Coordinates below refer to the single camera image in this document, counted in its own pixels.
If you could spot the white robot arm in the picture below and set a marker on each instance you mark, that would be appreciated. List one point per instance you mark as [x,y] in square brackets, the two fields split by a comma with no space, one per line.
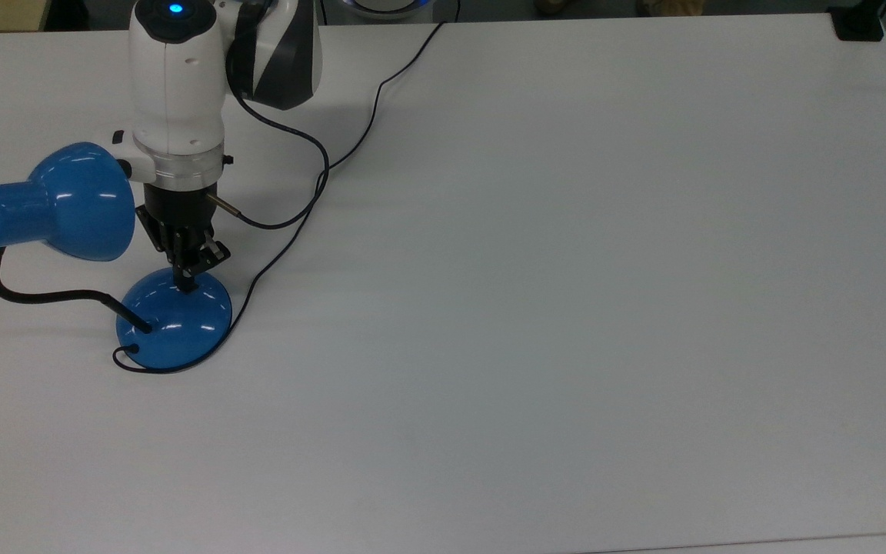
[178,77]

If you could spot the black table clamp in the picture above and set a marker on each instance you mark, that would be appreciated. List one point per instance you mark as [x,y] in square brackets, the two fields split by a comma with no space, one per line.
[858,27]

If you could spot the blue gooseneck desk lamp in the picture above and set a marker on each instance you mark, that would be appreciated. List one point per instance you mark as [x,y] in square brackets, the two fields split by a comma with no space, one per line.
[78,204]

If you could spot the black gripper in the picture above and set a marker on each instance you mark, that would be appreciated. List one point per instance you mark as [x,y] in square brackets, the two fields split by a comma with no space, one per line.
[178,204]

